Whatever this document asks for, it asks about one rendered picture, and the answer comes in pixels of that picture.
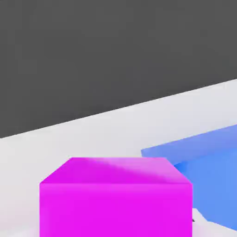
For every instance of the small magenta cube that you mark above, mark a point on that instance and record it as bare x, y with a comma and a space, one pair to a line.
114, 203

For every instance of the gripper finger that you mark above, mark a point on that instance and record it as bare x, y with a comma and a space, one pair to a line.
205, 228

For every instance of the large blue box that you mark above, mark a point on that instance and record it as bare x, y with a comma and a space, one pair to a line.
213, 175

